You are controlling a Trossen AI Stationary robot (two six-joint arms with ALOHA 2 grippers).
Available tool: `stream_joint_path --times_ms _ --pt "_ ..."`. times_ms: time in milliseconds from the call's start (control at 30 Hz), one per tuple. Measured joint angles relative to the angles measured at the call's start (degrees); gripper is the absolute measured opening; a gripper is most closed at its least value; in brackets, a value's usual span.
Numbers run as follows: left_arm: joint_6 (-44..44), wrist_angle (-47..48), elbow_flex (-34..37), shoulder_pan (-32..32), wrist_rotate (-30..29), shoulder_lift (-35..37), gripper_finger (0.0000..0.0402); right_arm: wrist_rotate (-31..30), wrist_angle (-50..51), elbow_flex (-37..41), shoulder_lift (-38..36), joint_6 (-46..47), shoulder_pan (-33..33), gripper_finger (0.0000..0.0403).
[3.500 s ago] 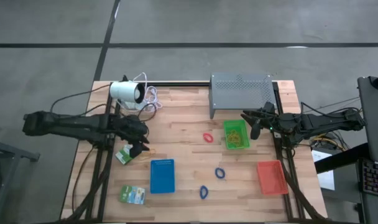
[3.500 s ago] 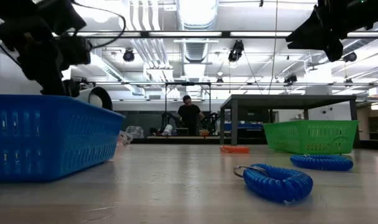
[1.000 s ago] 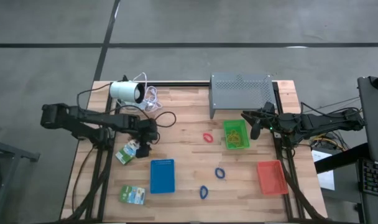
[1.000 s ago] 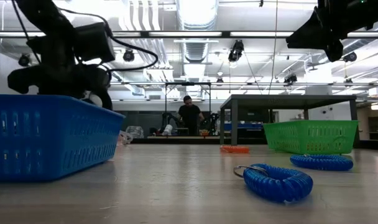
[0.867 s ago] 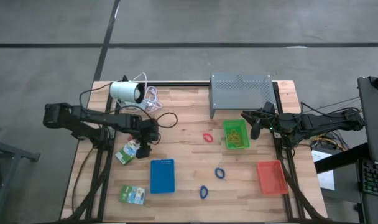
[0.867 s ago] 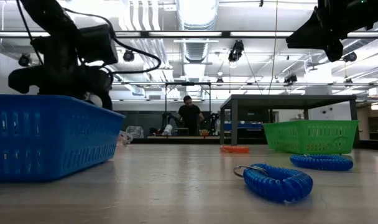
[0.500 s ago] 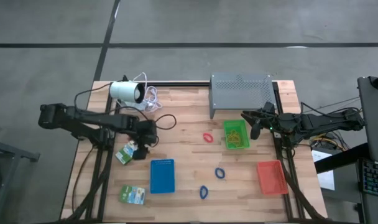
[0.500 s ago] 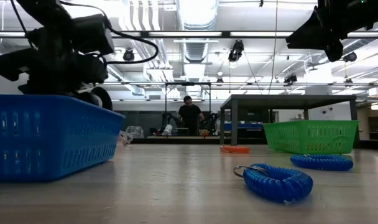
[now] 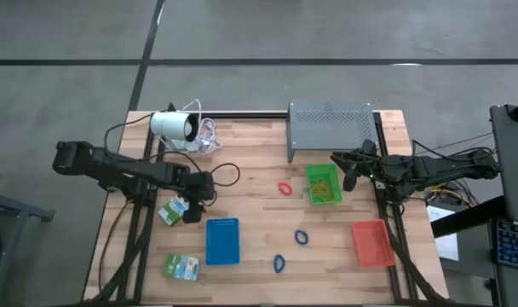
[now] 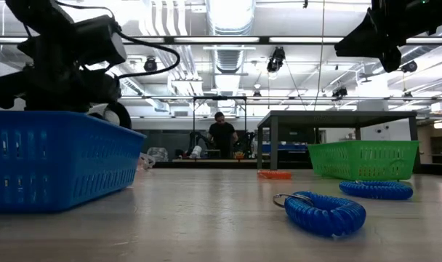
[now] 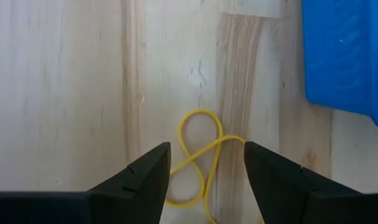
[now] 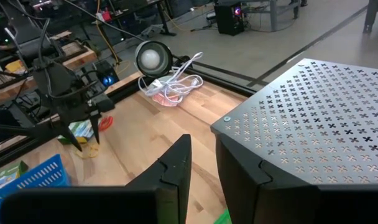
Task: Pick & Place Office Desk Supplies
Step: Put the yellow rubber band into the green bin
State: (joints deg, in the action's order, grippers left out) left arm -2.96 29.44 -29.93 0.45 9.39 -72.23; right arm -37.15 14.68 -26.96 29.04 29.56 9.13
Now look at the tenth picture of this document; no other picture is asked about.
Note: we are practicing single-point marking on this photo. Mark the person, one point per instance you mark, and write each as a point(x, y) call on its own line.
point(222, 136)

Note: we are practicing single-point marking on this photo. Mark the black overhead crossbar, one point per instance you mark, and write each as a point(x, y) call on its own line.
point(264, 40)

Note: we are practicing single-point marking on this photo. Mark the distant wooden workbench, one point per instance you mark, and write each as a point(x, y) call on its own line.
point(213, 160)

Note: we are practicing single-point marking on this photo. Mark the thin black frame crossbar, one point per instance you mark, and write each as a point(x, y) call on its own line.
point(297, 98)

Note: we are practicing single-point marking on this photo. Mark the clear plastic bag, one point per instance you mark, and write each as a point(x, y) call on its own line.
point(157, 154)

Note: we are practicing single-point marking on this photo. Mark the silver ventilation duct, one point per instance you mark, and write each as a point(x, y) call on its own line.
point(228, 60)

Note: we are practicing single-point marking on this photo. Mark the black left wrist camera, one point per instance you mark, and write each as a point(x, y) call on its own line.
point(97, 40)

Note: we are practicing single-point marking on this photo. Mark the black ceiling spotlight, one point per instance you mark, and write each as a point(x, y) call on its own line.
point(150, 65)
point(340, 92)
point(409, 66)
point(276, 60)

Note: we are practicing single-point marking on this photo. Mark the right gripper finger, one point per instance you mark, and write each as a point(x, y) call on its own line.
point(359, 40)

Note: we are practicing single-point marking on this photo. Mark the green plastic basket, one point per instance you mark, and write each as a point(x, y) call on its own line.
point(362, 160)

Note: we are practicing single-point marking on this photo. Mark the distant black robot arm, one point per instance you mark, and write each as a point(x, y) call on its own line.
point(248, 142)
point(199, 140)

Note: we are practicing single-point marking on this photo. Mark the distant black rig frame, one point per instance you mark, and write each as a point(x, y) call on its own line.
point(219, 97)

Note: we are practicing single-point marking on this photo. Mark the distant white cylinder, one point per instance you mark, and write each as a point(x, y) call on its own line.
point(196, 151)

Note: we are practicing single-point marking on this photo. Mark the blue plastic basket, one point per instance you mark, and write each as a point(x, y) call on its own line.
point(61, 163)

